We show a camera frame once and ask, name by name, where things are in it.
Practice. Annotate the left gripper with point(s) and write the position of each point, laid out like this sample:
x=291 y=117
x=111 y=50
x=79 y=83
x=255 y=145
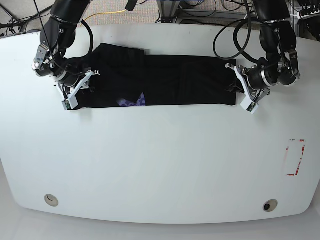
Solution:
x=257 y=81

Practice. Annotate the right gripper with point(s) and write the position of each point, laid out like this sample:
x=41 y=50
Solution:
x=72 y=84

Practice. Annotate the black T-shirt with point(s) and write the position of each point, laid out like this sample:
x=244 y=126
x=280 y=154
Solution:
x=129 y=77

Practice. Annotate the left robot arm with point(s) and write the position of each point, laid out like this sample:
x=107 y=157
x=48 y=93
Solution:
x=277 y=38

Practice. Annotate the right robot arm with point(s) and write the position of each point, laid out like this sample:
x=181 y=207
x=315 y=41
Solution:
x=58 y=35

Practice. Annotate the red tape rectangle marking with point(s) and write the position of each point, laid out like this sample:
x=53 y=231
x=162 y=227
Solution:
x=293 y=156

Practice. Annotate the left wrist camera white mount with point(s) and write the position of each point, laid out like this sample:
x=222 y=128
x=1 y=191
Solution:
x=250 y=102

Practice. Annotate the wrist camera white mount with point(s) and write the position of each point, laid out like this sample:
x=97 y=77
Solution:
x=70 y=101
x=250 y=102

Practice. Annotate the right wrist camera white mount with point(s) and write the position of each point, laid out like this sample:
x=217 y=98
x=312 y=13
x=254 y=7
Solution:
x=70 y=101

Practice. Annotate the aluminium frame post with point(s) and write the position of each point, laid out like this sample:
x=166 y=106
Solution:
x=168 y=11

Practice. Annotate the right table cable grommet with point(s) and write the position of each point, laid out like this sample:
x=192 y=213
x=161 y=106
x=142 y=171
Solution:
x=270 y=205

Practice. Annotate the table cable grommet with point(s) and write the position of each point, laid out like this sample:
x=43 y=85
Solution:
x=270 y=205
x=51 y=200

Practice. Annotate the left table cable grommet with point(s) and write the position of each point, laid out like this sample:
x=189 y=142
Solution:
x=51 y=200

